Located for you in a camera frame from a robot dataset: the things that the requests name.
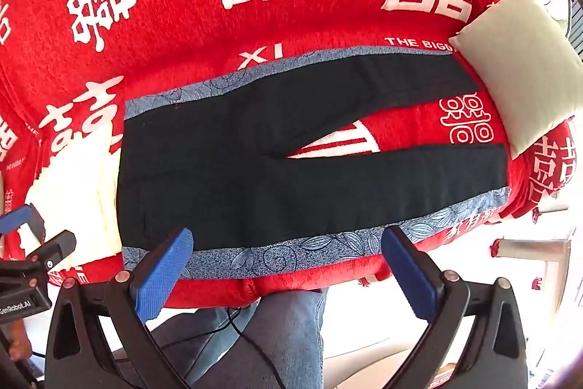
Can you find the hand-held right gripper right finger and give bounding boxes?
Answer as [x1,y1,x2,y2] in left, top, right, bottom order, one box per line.
[382,226,530,389]

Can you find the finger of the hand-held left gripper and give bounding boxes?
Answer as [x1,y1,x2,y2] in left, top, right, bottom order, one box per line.
[22,229,77,272]
[0,204,47,245]

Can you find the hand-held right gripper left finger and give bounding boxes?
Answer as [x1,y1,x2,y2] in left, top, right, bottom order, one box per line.
[44,227,194,389]

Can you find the black pants with blue trim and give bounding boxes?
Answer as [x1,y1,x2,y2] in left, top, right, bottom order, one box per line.
[116,46,510,280]

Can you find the person's left hand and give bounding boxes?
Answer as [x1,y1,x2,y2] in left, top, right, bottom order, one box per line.
[8,320,34,361]

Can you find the white side table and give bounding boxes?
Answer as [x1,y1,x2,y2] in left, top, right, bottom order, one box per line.
[489,234,575,280]

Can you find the person's blue jeans leg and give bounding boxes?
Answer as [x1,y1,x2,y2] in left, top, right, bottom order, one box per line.
[146,286,329,389]

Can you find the cream square pillow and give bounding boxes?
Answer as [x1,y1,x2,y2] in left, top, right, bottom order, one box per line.
[449,0,583,159]

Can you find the black cable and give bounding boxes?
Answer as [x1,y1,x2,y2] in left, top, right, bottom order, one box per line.
[171,302,278,372]

